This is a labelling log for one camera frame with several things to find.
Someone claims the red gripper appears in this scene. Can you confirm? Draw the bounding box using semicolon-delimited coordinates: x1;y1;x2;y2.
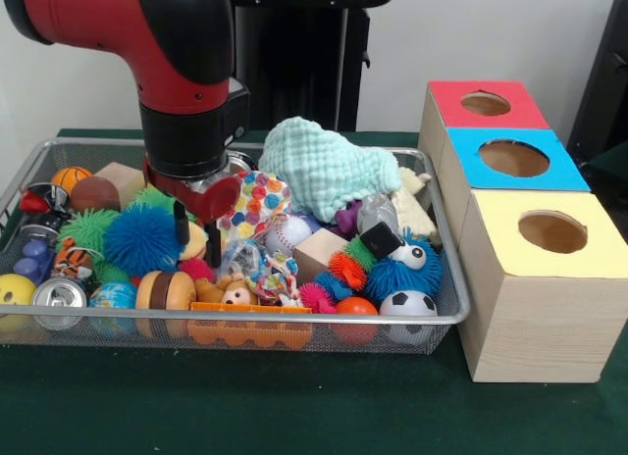
145;159;242;270

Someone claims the clear plastic packet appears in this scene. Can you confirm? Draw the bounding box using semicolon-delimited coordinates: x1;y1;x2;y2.
221;241;264;279

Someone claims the colourful printed packet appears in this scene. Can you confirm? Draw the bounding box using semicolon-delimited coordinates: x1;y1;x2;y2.
218;171;292;248

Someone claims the small wooden block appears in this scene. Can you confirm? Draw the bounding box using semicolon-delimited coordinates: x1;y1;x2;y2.
95;162;146;209
294;229;351;284

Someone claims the mint green cloth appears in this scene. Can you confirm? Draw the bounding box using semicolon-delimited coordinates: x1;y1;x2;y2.
259;117;403;224

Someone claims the clear mesh bin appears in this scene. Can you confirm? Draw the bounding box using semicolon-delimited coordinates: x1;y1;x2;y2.
0;137;470;356

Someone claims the wooden box with three holes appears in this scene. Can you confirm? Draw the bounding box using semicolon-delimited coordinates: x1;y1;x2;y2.
417;79;628;384

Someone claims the large blue spiky ball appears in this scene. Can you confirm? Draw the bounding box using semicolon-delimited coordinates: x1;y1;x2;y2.
103;202;183;278

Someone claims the brown burger toy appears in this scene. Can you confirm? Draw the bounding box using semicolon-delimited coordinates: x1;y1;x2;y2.
135;270;197;313

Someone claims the orange plastic toy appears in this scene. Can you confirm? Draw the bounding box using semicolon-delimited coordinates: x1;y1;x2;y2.
186;300;313;348

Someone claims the small white baseball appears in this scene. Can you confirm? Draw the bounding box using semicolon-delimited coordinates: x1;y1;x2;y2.
265;215;313;258

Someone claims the small blue spiky ball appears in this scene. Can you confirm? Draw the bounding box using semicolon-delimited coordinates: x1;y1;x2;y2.
365;234;445;305

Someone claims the small soccer ball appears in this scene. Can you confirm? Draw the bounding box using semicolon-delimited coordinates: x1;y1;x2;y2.
380;289;438;346

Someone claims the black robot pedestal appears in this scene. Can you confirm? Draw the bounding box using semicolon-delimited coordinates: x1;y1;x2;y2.
235;4;372;132

